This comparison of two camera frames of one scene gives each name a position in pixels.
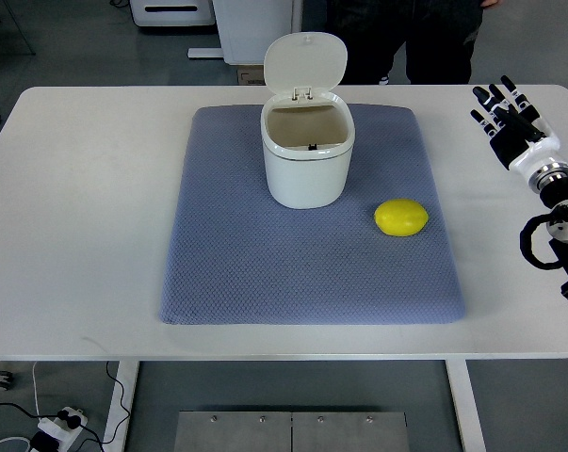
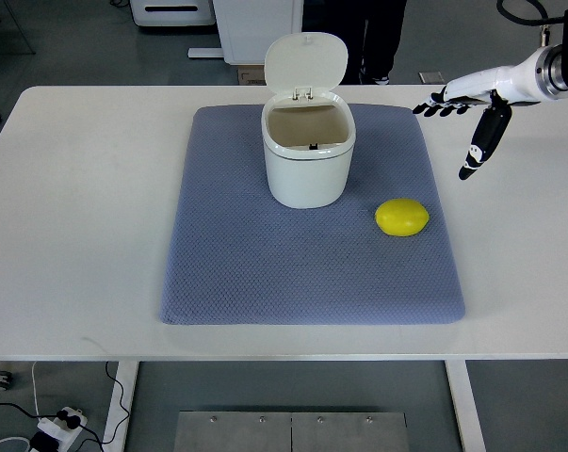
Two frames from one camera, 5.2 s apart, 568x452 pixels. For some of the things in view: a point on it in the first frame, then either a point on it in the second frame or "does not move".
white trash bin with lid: (308, 131) does not move
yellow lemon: (400, 217) does not move
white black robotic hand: (520, 137) -> (500, 88)
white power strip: (59, 428) does not move
